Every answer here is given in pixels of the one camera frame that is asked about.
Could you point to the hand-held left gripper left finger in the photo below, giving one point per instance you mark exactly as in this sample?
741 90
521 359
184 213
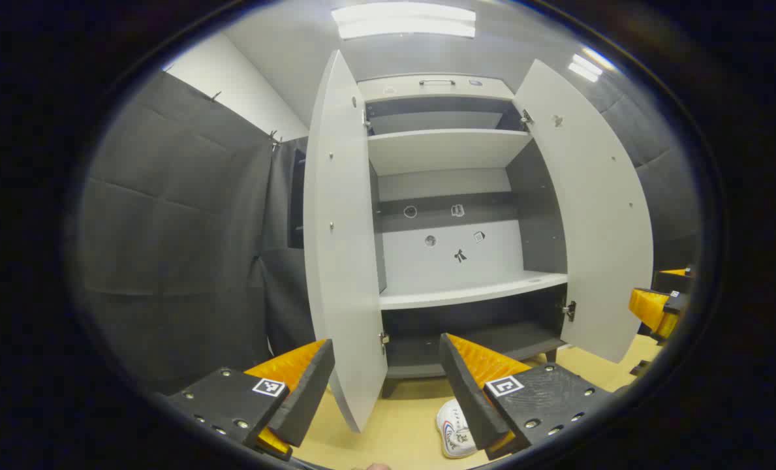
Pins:
306 398

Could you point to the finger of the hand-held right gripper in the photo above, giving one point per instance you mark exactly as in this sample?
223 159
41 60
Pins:
673 282
649 308

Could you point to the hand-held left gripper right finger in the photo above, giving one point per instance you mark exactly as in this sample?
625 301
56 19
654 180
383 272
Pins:
469 398

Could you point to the white striped shoe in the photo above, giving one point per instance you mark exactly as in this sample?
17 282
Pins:
453 431

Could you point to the grey shoe cabinet door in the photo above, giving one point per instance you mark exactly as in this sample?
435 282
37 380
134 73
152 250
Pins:
342 261
596 228

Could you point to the black backdrop cloth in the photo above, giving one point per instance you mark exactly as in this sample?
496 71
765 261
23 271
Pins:
179 228

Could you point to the small ceiling light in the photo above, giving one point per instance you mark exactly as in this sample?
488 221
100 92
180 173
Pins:
590 65

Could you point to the large ceiling light panel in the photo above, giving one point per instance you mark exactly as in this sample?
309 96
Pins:
404 19

